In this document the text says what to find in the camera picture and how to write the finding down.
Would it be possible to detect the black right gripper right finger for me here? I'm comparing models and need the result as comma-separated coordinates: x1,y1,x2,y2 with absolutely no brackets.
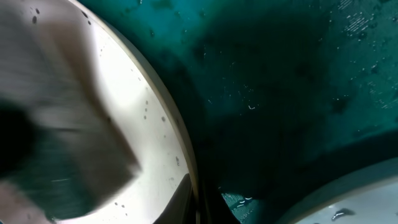
201,183,239,224

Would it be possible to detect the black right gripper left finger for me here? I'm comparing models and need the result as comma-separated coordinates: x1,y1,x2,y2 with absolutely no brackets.
154,174,199,224

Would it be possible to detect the white plate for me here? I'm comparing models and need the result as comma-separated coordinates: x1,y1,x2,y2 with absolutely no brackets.
1,1,197,223

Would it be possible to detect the dark green sponge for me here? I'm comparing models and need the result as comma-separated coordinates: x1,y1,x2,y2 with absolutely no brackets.
1,14,139,221

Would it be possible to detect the blue plastic tray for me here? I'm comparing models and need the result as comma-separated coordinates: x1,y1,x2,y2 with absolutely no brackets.
84,0,397,223

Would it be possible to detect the light blue plate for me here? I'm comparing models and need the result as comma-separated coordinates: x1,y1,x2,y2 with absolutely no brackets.
277,158,397,224

